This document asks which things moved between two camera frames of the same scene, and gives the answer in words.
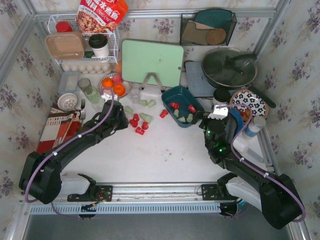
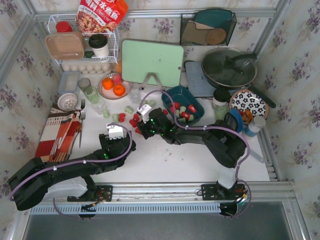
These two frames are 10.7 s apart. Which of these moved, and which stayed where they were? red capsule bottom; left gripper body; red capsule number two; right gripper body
Moved: left gripper body; right gripper body
Stayed: red capsule number two; red capsule bottom
